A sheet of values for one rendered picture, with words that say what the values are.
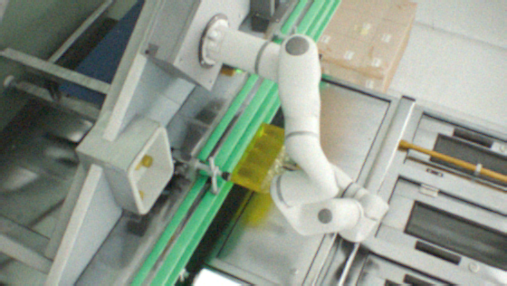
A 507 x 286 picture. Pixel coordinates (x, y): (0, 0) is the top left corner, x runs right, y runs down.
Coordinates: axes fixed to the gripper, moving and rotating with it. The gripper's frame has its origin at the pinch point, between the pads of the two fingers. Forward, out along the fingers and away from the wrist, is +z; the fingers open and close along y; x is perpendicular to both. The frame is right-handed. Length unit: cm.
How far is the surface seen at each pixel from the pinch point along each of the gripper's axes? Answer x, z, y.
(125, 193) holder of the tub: 51, 24, 21
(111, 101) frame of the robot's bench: 38, 40, 35
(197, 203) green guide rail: 34.1, 15.6, 4.0
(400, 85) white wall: -338, 105, -311
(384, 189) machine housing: -17.8, -20.1, -14.7
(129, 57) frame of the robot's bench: 27, 44, 42
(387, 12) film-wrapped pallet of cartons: -348, 143, -236
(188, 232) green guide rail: 43.0, 10.7, 4.4
